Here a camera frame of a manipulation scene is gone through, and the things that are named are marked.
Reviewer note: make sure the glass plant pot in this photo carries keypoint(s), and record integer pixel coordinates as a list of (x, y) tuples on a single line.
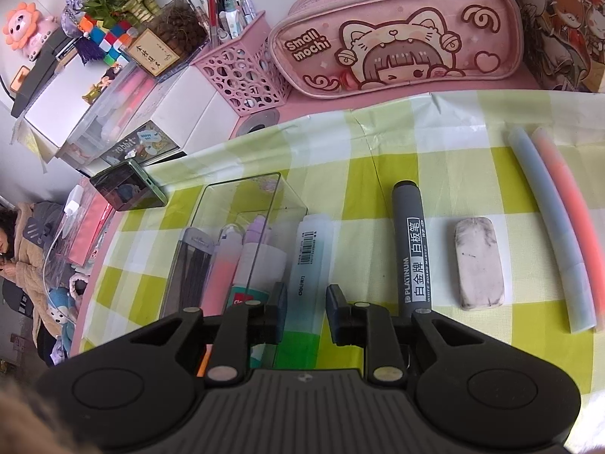
[(175, 28)]

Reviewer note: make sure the grey pencil lead case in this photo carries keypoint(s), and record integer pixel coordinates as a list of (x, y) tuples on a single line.
[(191, 269)]

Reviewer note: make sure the white storage box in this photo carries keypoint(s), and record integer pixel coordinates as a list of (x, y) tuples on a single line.
[(61, 99)]

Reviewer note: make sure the teal and white glue stick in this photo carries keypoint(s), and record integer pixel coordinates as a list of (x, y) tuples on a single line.
[(255, 269)]

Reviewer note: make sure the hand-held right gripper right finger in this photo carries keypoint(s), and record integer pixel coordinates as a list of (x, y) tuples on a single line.
[(335, 307)]

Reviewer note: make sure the purple hanging charm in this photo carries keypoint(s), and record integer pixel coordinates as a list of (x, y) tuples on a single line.
[(87, 47)]

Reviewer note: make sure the pink cartoon pencil case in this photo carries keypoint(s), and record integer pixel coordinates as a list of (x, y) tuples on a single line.
[(401, 42)]

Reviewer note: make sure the plastic bag with yellow notes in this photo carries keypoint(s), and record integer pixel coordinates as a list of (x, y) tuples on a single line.
[(28, 142)]

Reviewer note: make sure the pastel blue highlighter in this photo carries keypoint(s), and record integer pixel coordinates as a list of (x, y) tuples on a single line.
[(557, 227)]

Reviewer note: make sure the grey cloth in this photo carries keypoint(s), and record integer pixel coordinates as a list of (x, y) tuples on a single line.
[(40, 220)]

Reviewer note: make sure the brown fuzzy cloth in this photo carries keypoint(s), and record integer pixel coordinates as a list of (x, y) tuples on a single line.
[(28, 421)]

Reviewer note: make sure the clear plastic box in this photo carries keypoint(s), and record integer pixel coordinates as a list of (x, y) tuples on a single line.
[(246, 198)]

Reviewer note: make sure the green checked tablecloth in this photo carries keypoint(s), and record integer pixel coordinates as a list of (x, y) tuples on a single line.
[(359, 189)]

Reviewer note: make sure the pink lion toy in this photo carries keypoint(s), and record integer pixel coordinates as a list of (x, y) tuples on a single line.
[(28, 28)]

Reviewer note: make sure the black flat box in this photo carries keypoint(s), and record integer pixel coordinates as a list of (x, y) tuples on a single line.
[(42, 66)]

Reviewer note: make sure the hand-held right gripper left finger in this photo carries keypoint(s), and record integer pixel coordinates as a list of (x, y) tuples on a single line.
[(279, 305)]

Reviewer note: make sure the green highlighter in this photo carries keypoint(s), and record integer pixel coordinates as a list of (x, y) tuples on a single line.
[(305, 265)]

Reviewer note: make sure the small yellow figurines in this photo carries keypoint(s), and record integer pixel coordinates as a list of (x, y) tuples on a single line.
[(97, 87)]

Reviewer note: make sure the white charger plug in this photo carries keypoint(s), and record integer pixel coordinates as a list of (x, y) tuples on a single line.
[(73, 203)]

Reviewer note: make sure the black whiteboard marker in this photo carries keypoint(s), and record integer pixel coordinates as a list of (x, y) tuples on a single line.
[(409, 246)]

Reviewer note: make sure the lilac pen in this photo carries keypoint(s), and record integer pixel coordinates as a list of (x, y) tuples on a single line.
[(257, 229)]

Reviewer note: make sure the colourful cube puzzle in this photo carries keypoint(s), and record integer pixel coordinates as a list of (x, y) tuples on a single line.
[(111, 40)]

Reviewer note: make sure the bunch of pens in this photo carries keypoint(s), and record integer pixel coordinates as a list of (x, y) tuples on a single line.
[(217, 9)]

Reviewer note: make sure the pastel pink highlighter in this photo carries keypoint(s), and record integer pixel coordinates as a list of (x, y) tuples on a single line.
[(579, 217)]

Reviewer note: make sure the pink packets in plastic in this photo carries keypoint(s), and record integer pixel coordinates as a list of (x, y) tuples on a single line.
[(90, 227)]

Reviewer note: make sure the white eraser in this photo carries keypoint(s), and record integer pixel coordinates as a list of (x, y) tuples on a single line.
[(477, 265)]

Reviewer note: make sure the blue monkey toy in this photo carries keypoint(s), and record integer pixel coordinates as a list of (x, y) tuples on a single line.
[(59, 312)]

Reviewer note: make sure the clear plastic drawer organizer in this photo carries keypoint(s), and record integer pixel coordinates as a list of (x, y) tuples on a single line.
[(118, 118)]

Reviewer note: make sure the pink perforated pen holder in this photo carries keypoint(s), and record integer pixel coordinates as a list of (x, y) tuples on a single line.
[(241, 71)]

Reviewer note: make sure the green smartphone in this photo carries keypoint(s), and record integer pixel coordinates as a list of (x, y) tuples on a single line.
[(127, 189)]

